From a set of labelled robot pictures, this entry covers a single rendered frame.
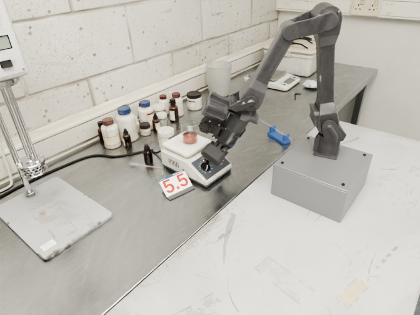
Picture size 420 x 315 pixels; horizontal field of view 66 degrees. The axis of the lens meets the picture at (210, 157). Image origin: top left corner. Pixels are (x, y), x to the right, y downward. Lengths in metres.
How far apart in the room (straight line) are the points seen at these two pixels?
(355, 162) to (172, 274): 0.57
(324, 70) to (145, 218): 0.60
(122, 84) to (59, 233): 0.71
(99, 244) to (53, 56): 0.67
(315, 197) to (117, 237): 0.52
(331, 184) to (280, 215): 0.16
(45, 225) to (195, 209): 0.40
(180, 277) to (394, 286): 0.46
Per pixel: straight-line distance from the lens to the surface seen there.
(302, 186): 0.90
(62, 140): 1.26
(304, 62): 1.92
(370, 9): 2.09
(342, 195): 0.86
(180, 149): 1.01
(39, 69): 1.23
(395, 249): 0.90
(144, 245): 0.84
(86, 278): 0.81
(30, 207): 1.06
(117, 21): 1.37
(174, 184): 0.98
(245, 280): 0.75
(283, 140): 1.21
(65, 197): 1.04
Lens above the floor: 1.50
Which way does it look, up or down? 32 degrees down
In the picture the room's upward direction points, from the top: 2 degrees counter-clockwise
